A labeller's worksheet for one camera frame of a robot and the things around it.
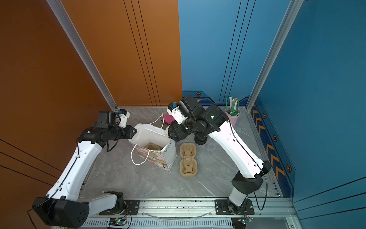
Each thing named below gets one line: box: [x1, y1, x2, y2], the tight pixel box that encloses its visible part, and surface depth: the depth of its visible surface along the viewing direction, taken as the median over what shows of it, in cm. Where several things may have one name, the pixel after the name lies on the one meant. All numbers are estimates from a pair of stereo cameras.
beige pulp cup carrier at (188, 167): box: [179, 142, 198, 177], surface depth 87 cm
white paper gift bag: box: [128, 123, 178, 172], surface depth 80 cm
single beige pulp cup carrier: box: [145, 143, 161, 151], surface depth 93 cm
